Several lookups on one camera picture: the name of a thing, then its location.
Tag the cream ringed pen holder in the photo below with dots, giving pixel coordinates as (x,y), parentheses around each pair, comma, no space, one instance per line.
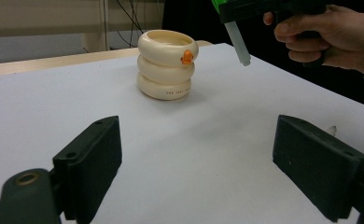
(164,74)

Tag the wooden table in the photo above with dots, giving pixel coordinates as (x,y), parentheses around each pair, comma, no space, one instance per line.
(46,63)

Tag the black curtain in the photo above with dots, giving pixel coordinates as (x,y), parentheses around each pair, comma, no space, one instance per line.
(202,28)

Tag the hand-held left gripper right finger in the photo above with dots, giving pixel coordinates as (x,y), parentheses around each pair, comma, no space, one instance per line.
(317,165)

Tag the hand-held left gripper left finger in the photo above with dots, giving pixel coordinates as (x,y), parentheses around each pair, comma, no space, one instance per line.
(90,168)

